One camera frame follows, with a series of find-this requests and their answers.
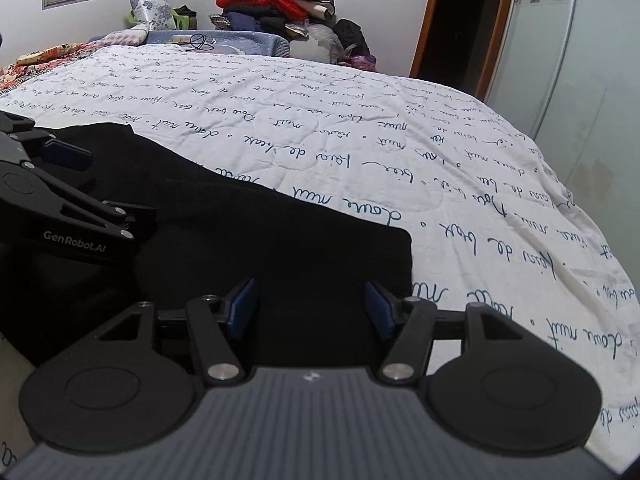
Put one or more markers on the wooden door frame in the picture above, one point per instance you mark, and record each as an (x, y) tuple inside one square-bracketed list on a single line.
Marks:
[(505, 20)]

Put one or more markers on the green plastic stool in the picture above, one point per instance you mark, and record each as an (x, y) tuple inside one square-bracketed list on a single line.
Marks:
[(184, 17)]

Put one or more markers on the white script-printed blanket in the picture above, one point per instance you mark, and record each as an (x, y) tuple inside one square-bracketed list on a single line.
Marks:
[(350, 125)]

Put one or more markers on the pile of clothes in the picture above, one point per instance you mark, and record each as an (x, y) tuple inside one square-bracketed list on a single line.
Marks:
[(270, 0)]

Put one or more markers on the black bag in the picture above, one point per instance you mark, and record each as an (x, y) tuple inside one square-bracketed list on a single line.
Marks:
[(352, 35)]

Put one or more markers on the blue quilted mat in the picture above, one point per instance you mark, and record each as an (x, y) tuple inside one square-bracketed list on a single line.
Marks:
[(250, 42)]

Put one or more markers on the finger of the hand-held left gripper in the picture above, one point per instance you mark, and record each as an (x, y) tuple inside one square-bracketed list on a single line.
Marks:
[(90, 205), (67, 154)]

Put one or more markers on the black pants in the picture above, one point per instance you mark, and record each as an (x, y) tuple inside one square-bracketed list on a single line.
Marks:
[(280, 250)]

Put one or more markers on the white plastic bag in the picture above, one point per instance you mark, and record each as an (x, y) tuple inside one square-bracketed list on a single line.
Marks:
[(315, 45)]

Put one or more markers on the floral silver pillow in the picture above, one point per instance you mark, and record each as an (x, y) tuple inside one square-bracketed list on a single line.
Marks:
[(152, 7)]

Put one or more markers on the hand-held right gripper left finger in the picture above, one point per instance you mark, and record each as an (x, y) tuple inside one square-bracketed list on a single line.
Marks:
[(242, 310)]

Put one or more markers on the red floral blanket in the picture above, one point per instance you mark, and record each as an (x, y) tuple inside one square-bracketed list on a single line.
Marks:
[(35, 62)]

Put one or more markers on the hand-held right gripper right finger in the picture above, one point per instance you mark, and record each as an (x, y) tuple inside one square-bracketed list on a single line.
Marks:
[(380, 310)]

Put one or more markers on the pink bag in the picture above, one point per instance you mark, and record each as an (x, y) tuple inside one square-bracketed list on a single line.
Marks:
[(364, 62)]

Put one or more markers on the pink patterned cloth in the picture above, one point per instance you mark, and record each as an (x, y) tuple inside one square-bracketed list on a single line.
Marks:
[(127, 35)]

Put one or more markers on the frosted wardrobe sliding door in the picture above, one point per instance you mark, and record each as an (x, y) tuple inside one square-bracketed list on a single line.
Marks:
[(575, 85)]

